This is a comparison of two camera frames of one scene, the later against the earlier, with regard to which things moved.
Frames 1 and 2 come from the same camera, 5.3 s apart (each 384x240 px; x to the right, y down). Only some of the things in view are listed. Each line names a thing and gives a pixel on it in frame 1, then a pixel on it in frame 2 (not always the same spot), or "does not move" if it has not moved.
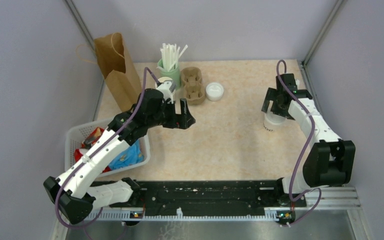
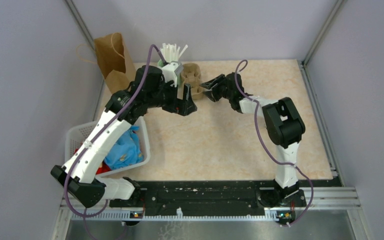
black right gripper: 272,95 → 213,94
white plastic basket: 74,135 does not move
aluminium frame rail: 324,204 does not move
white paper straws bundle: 170,55 does not move
